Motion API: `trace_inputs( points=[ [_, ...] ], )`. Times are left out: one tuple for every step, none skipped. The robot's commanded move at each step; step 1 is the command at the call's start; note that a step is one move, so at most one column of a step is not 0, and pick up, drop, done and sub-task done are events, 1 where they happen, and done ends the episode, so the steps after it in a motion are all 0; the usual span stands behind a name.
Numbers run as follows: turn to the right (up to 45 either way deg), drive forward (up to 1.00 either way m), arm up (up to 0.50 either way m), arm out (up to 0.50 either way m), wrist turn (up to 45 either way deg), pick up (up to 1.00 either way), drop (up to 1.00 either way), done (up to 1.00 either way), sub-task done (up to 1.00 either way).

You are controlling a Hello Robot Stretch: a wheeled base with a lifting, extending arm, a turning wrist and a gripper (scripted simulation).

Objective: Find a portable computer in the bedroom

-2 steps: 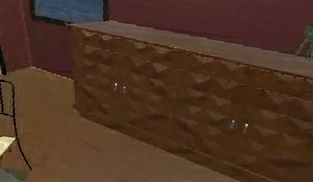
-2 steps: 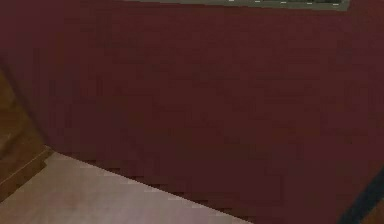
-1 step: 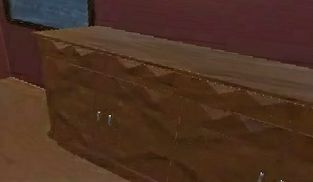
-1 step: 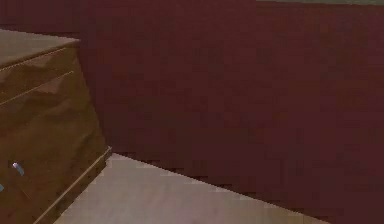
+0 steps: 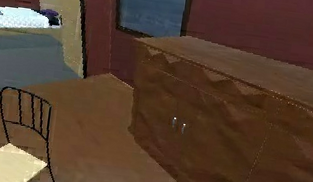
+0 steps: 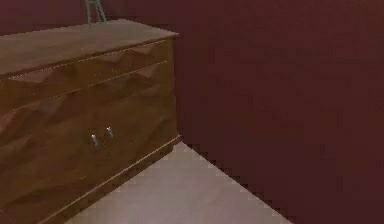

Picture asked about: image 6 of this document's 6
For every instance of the brown wooden cupboard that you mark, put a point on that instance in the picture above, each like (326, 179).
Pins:
(83, 110)

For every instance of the green metal stand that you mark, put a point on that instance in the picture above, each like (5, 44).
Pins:
(96, 10)

